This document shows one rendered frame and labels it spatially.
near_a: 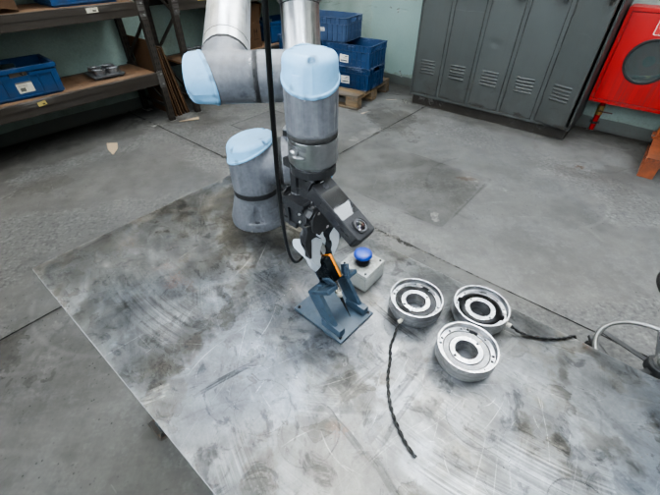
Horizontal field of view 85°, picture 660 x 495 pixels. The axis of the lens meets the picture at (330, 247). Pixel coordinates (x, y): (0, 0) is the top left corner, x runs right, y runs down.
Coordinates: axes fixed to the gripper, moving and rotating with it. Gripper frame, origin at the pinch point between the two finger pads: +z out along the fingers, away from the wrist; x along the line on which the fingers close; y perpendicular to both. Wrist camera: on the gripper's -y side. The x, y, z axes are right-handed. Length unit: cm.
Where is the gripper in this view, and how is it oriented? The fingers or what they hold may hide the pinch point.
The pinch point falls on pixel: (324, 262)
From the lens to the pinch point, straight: 67.4
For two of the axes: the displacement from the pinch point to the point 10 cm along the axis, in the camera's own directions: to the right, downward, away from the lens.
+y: -7.4, -4.4, 5.1
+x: -6.8, 4.8, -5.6
